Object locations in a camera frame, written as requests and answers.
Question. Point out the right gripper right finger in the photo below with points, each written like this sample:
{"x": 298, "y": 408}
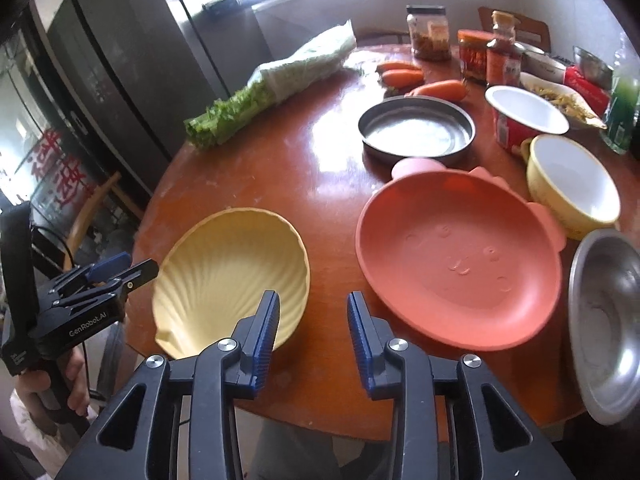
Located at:
{"x": 490, "y": 435}

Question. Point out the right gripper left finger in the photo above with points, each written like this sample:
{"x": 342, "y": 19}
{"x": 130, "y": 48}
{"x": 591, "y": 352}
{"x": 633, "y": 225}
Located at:
{"x": 136, "y": 436}

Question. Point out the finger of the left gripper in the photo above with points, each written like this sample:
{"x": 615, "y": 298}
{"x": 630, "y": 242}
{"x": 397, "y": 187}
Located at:
{"x": 135, "y": 276}
{"x": 106, "y": 269}

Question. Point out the yellow shell-shaped plate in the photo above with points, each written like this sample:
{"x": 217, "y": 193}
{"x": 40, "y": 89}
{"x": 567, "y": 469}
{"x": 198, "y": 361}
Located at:
{"x": 216, "y": 273}

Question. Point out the pink bear-shaped plate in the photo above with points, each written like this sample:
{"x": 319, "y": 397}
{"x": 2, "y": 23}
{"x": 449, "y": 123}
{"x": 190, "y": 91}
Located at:
{"x": 460, "y": 257}

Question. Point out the stainless steel bowl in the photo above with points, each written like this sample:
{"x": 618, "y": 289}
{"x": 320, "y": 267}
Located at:
{"x": 603, "y": 317}

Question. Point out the round metal pan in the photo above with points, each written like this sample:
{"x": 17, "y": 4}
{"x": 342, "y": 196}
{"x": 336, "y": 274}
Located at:
{"x": 401, "y": 127}

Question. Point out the person's left hand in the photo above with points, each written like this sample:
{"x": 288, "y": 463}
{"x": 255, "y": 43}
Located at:
{"x": 32, "y": 382}

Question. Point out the wrapped green celery bunch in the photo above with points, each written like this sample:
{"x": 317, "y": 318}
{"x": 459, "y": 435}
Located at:
{"x": 271, "y": 84}

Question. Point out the grey refrigerator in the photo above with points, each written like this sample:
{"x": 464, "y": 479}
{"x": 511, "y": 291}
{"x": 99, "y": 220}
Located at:
{"x": 137, "y": 69}

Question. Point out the yellow enamel bowl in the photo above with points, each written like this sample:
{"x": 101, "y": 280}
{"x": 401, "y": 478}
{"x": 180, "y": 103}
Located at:
{"x": 570, "y": 181}

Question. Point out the red instant noodle bowl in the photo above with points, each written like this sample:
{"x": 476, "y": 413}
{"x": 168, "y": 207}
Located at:
{"x": 520, "y": 115}

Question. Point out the middle orange carrot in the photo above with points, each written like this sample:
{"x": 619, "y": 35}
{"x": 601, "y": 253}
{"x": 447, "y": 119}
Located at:
{"x": 402, "y": 78}

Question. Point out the orange carrot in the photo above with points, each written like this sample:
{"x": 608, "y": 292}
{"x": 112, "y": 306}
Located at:
{"x": 396, "y": 65}
{"x": 452, "y": 90}
{"x": 402, "y": 78}

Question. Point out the front orange carrot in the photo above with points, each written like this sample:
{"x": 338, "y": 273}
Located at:
{"x": 452, "y": 90}

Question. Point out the green liquid plastic bottle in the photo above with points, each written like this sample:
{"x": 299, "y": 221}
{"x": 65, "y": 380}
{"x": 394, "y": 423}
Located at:
{"x": 621, "y": 113}

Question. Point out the white dish with food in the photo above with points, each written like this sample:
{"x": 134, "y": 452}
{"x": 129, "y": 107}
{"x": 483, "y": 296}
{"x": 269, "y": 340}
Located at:
{"x": 568, "y": 101}

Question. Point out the back orange carrot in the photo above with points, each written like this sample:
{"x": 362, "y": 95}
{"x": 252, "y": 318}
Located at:
{"x": 396, "y": 65}

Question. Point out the red tissue box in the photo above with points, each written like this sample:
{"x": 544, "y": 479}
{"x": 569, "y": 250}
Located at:
{"x": 596, "y": 97}

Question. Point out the dark sauce bottle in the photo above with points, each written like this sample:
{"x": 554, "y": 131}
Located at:
{"x": 504, "y": 55}

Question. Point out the red chili sauce jar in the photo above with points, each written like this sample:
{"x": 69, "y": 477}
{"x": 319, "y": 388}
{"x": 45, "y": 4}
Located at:
{"x": 472, "y": 46}

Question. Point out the small steel bowl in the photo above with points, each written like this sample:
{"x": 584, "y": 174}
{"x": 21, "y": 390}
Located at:
{"x": 593, "y": 68}

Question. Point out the clear plastic snack jar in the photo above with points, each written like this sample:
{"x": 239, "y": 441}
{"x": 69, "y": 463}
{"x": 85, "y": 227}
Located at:
{"x": 429, "y": 34}

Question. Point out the wooden chair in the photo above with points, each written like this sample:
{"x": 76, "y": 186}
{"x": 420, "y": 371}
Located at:
{"x": 530, "y": 31}

